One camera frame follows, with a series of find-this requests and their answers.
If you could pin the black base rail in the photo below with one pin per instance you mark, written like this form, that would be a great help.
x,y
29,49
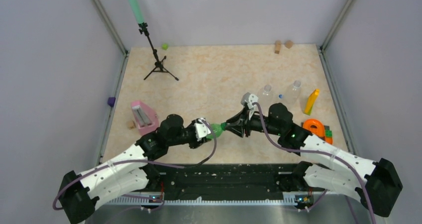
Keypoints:
x,y
231,184

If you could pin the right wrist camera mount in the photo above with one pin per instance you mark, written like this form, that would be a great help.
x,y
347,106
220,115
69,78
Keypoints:
x,y
248,100

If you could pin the small green cap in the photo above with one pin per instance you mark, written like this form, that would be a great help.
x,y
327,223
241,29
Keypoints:
x,y
165,46

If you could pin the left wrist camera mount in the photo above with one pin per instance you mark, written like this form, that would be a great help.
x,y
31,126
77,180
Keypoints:
x,y
202,128

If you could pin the wooden block right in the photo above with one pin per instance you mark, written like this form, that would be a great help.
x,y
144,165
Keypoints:
x,y
289,44

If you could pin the wooden block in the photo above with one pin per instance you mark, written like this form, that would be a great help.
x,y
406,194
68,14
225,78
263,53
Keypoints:
x,y
289,44
278,46

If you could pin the clear plastic bottle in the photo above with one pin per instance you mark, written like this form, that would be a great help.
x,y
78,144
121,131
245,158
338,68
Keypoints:
x,y
292,93

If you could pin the small green lego brick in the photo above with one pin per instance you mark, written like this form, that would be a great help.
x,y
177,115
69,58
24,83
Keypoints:
x,y
328,133

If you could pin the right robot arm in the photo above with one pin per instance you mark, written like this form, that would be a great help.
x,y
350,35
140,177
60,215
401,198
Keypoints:
x,y
375,184

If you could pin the purple small object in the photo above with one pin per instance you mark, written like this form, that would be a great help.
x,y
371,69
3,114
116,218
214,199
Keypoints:
x,y
111,101

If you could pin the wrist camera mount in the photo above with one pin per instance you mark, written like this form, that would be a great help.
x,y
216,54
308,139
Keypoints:
x,y
202,128
248,100

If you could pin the small wooden cube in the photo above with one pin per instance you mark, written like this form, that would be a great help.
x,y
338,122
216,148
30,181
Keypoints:
x,y
131,124

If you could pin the green plastic bottle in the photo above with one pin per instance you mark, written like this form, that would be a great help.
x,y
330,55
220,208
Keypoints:
x,y
215,130

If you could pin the wooden block left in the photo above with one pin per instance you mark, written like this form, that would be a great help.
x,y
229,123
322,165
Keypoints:
x,y
278,46

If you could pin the pink toy toaster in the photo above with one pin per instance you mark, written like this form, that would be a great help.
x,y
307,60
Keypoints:
x,y
146,118

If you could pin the clear bottle blue-white cap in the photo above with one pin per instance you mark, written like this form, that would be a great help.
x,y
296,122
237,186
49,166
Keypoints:
x,y
265,96

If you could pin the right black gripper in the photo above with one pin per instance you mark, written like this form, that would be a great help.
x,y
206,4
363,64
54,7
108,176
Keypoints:
x,y
239,129

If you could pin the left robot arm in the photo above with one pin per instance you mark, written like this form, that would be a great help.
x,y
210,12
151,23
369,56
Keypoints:
x,y
80,195

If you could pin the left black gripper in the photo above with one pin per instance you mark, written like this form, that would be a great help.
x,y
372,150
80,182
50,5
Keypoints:
x,y
196,144

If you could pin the black tripod green pole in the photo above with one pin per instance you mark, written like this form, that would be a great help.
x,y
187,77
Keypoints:
x,y
143,29

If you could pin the orange tape dispenser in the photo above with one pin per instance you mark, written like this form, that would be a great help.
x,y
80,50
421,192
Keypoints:
x,y
315,126

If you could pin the yellow green block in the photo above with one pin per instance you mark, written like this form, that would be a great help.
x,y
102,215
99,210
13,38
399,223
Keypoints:
x,y
311,101

